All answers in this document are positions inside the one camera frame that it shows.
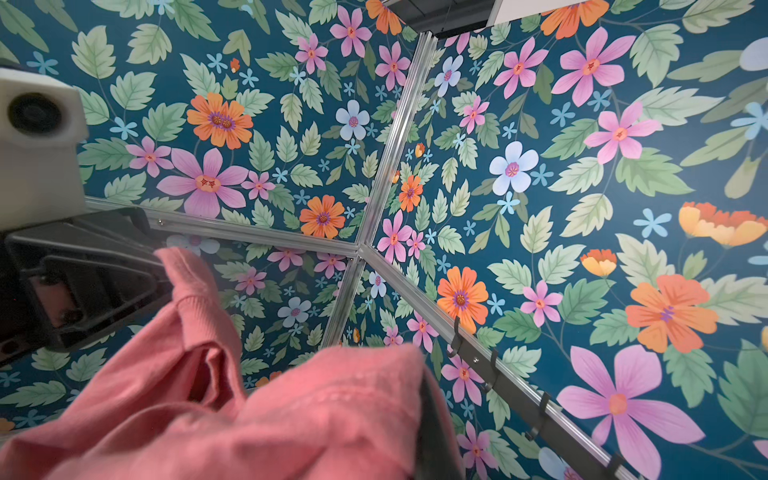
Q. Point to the aluminium frame rear crossbar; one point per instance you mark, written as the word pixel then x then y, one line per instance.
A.
pixel 410 293

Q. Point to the aluminium frame left side bar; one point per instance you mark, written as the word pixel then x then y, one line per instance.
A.
pixel 219 229

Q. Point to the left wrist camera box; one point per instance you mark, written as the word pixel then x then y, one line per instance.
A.
pixel 42 122

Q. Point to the aluminium frame left post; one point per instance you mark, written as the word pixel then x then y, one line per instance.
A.
pixel 393 150

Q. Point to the grey coat hook rack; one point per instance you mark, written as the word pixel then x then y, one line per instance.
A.
pixel 545 422

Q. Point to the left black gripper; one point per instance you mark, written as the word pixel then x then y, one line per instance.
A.
pixel 69 282

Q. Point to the pink cloth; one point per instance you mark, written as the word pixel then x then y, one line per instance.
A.
pixel 171 405

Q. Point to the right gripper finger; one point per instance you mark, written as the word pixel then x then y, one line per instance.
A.
pixel 437 455

